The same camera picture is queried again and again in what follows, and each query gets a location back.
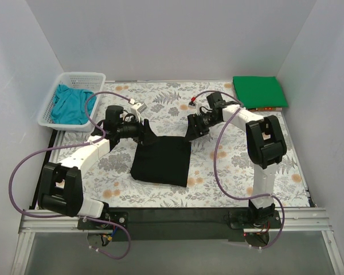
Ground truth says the black t shirt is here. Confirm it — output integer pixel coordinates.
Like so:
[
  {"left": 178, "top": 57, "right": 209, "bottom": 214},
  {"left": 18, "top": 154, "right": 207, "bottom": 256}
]
[{"left": 130, "top": 136, "right": 191, "bottom": 188}]

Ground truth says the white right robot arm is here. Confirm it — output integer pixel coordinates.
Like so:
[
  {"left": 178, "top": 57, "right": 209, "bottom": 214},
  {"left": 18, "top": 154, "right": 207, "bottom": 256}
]
[{"left": 185, "top": 91, "right": 287, "bottom": 228}]

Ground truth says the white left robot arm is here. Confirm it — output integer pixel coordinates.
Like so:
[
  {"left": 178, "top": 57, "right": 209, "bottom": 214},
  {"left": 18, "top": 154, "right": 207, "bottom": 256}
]
[{"left": 38, "top": 105, "right": 158, "bottom": 229}]

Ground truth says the floral table mat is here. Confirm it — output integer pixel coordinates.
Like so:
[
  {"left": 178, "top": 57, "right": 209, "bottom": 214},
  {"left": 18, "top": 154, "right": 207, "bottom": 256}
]
[{"left": 45, "top": 81, "right": 310, "bottom": 209}]

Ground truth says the white plastic basket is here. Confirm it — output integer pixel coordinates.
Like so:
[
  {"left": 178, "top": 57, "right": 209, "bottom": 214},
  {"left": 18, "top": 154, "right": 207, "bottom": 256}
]
[{"left": 37, "top": 72, "right": 106, "bottom": 132}]

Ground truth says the folded green t shirt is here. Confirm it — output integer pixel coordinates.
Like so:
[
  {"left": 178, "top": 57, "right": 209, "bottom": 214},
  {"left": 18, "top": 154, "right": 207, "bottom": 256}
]
[{"left": 232, "top": 76, "right": 288, "bottom": 109}]

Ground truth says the teal t shirt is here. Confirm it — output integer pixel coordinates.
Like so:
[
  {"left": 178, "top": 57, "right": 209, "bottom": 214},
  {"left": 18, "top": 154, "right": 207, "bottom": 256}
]
[{"left": 50, "top": 84, "right": 93, "bottom": 125}]

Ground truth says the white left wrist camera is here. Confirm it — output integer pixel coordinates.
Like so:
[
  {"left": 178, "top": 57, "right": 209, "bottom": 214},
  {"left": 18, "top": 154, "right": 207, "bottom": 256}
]
[{"left": 128, "top": 99, "right": 147, "bottom": 119}]

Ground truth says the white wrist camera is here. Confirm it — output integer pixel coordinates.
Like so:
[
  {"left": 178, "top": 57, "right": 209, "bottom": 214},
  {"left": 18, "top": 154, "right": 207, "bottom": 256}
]
[
  {"left": 188, "top": 97, "right": 205, "bottom": 115},
  {"left": 128, "top": 99, "right": 147, "bottom": 119}
]

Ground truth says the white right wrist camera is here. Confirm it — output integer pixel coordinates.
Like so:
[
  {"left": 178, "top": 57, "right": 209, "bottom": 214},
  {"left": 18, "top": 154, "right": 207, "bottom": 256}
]
[{"left": 188, "top": 97, "right": 205, "bottom": 115}]

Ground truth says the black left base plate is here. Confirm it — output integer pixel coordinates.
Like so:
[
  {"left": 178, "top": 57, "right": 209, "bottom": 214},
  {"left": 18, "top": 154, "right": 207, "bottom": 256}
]
[{"left": 77, "top": 211, "right": 129, "bottom": 230}]

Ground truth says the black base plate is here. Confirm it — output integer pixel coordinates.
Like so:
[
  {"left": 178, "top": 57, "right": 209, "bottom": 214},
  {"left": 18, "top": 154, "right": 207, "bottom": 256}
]
[
  {"left": 223, "top": 208, "right": 282, "bottom": 229},
  {"left": 77, "top": 211, "right": 129, "bottom": 230}
]

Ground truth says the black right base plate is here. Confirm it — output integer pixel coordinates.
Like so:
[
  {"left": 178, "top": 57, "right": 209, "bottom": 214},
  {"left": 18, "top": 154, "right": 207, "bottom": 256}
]
[{"left": 223, "top": 208, "right": 282, "bottom": 229}]

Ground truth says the aluminium frame rail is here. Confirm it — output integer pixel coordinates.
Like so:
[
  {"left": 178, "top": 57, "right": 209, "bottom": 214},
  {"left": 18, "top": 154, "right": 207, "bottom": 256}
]
[{"left": 11, "top": 207, "right": 344, "bottom": 274}]

